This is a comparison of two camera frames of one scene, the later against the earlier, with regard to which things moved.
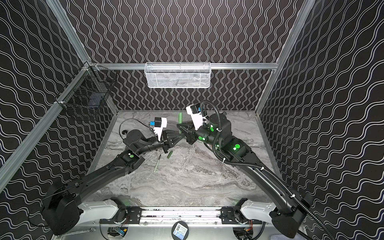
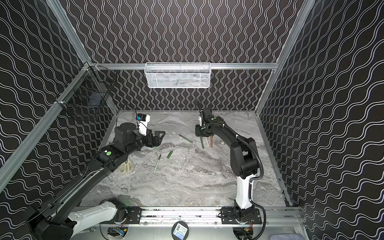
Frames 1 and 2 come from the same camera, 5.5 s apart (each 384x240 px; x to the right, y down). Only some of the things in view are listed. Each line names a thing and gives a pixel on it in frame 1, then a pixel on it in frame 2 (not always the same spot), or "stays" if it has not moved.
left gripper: x=165 y=139 → x=151 y=139
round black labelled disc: x=180 y=231 stays
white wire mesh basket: x=178 y=75 stays
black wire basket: x=89 y=89 stays
